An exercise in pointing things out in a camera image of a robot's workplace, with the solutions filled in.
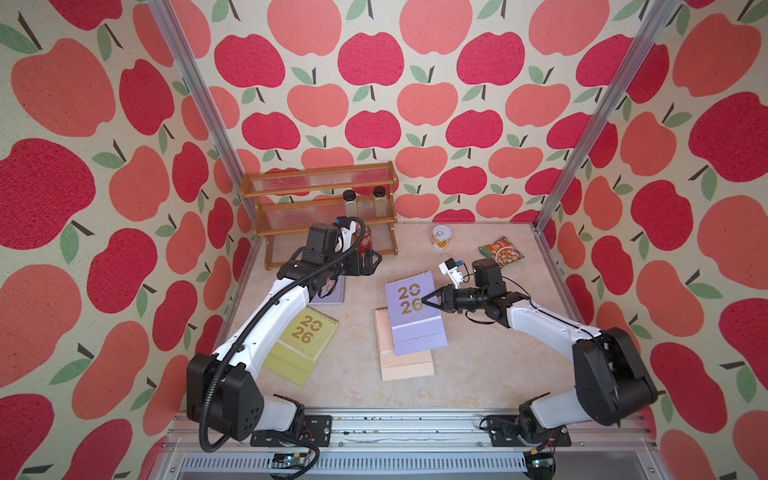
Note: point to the purple calendar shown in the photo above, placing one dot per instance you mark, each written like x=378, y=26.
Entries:
x=415, y=327
x=332, y=293

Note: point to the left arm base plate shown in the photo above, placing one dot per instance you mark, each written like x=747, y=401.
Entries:
x=307, y=429

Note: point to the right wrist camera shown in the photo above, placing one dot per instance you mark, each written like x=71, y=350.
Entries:
x=453, y=270

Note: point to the left aluminium corner post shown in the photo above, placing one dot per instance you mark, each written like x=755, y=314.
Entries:
x=173, y=33

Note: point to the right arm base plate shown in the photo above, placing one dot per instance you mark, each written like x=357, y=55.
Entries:
x=513, y=431

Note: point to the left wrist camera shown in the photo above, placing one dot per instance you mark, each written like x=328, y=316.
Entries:
x=344, y=241

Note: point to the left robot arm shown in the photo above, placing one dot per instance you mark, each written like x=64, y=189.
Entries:
x=222, y=392

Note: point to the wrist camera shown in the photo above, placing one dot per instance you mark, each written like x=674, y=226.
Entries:
x=344, y=241
x=453, y=270

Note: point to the wooden tiered shelf rack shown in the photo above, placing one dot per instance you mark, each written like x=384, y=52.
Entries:
x=289, y=202

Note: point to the green orange snack packet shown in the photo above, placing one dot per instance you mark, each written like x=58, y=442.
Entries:
x=502, y=251

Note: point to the aluminium corner post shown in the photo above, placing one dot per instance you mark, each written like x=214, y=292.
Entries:
x=173, y=33
x=651, y=27

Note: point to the right glass spice jar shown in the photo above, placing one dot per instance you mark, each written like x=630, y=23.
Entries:
x=380, y=201

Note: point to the white yellow food can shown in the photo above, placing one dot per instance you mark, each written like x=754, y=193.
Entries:
x=441, y=237

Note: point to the right aluminium corner post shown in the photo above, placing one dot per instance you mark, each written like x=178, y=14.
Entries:
x=651, y=27

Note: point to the red soda can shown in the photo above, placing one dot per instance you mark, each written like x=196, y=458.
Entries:
x=366, y=242

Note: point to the green calendar left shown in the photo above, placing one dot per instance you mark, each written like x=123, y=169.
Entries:
x=301, y=345

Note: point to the aluminium frame rail front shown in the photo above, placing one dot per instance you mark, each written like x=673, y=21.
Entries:
x=379, y=443

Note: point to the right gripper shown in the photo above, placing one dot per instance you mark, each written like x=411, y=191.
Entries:
x=447, y=294

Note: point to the glass spice jar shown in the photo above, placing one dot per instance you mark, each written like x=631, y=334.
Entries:
x=380, y=201
x=350, y=203

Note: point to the pink calendar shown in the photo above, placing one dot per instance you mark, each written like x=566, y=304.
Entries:
x=395, y=367

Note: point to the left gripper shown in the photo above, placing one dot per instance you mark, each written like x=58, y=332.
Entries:
x=369, y=266

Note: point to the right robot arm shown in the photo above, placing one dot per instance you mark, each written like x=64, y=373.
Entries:
x=611, y=380

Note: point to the left glass spice jar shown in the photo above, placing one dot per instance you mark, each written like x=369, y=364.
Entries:
x=350, y=203

